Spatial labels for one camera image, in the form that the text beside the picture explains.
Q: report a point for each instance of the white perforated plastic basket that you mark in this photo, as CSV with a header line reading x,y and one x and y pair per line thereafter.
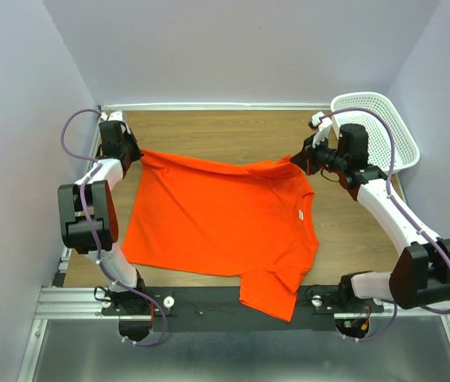
x,y
389,140

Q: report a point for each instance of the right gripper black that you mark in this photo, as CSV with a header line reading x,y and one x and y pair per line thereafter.
x,y
305,157

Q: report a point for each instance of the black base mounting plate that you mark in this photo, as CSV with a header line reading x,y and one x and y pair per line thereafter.
x,y
149,320

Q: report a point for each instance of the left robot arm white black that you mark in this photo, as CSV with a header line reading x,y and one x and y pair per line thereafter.
x,y
89,223

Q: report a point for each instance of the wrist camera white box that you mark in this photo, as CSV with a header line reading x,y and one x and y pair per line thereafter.
x,y
111,116
320,124

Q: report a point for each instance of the aluminium frame rail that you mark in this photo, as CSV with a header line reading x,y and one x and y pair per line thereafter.
x,y
88,303

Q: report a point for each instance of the orange t shirt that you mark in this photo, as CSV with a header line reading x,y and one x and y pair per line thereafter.
x,y
253,222

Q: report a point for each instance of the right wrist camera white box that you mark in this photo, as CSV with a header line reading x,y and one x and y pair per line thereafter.
x,y
320,124

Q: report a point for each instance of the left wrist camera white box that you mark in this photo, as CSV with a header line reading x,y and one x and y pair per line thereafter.
x,y
111,116

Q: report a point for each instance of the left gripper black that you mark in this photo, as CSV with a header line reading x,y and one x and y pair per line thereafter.
x,y
128,135

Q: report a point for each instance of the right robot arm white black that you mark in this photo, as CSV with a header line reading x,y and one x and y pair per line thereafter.
x,y
421,276

